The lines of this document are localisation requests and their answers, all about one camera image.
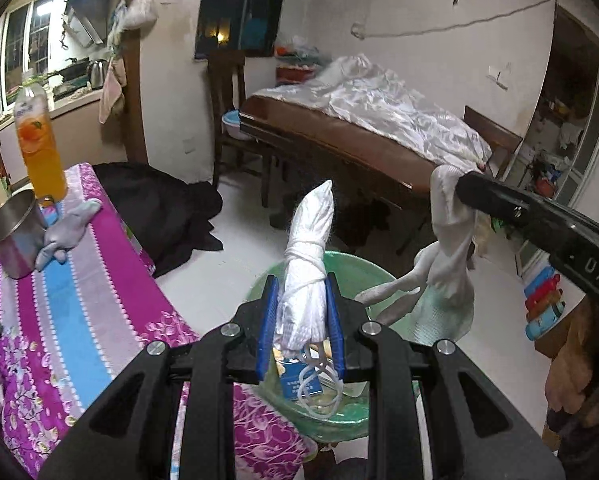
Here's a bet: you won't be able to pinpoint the orange juice bottle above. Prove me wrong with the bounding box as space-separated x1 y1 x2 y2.
14 79 68 206

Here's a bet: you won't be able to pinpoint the red plastic baskets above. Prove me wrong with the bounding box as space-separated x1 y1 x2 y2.
274 35 330 86

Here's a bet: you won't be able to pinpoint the white glove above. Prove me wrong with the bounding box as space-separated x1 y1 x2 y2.
354 164 480 343

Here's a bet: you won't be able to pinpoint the dark room window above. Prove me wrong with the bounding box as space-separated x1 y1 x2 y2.
194 0 290 61

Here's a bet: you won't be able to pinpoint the colourful plastic toy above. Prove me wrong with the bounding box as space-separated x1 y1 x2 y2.
524 265 565 341

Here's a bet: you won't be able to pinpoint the blue plastic basin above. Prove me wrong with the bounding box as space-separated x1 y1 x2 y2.
221 109 255 141

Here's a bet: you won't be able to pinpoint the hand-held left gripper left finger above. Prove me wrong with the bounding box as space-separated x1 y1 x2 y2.
37 276 280 480

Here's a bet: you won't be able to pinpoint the purple printed tablecloth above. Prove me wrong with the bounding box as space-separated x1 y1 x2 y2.
0 162 315 478

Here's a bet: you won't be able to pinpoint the metal pot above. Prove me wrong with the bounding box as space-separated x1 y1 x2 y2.
0 189 55 280

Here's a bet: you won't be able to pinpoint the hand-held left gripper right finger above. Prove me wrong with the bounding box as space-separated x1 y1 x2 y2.
326 272 565 480

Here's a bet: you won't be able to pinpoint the white wall cable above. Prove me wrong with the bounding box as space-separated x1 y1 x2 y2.
352 0 555 41

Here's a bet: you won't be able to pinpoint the person's right hand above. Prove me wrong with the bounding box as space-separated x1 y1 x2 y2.
544 295 599 416

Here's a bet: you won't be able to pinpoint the steel electric kettle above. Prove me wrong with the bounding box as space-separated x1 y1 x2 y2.
87 59 108 90

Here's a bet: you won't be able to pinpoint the dark wooden table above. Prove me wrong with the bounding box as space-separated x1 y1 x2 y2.
240 95 485 256

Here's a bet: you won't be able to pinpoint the green lined trash bin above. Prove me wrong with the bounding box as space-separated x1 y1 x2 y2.
244 250 420 443

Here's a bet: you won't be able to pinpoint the barred kitchen window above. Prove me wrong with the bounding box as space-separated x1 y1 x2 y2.
2 0 58 78

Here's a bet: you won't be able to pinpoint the black cloth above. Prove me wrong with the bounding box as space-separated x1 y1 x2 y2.
92 162 225 278

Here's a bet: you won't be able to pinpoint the grey glove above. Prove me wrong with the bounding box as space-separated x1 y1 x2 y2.
34 197 103 272

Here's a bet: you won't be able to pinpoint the hanging white plastic bag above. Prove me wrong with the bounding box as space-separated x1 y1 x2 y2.
124 0 158 28

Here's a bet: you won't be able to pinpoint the hanging pink towel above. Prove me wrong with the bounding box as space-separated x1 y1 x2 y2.
98 57 128 126

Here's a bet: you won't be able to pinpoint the blue carton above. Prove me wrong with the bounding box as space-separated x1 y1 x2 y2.
272 350 325 403

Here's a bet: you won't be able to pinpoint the person's right forearm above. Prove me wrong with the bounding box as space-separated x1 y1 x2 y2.
547 400 599 480

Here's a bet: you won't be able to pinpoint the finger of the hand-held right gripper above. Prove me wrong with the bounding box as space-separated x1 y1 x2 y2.
454 171 555 241

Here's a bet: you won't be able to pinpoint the wooden bed with sheet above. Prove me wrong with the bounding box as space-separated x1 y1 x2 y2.
252 52 494 168

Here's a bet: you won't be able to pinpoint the black wok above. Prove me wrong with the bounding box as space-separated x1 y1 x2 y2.
54 57 90 81

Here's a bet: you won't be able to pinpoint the kitchen range hood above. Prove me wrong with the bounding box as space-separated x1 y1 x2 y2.
62 0 125 46

